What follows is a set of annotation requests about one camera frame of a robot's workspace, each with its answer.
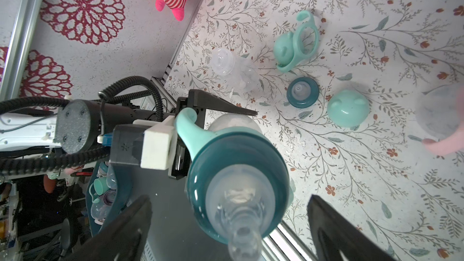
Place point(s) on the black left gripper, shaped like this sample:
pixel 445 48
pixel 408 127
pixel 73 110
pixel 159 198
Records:
pixel 189 121

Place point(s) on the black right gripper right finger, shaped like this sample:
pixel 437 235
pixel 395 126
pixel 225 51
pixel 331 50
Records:
pixel 334 237

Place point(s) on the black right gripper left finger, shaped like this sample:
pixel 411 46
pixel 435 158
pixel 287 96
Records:
pixel 123 240

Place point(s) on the mint bear cap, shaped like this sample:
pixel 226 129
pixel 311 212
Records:
pixel 348 108

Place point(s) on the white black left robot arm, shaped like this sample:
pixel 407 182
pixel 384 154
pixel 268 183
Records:
pixel 85 129

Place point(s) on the teal bin with bottles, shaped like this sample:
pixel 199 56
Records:
pixel 107 195

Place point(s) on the floral table mat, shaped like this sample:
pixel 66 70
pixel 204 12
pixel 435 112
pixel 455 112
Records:
pixel 378 175

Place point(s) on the mint cap with handle ring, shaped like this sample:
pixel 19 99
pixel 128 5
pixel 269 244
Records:
pixel 289 49

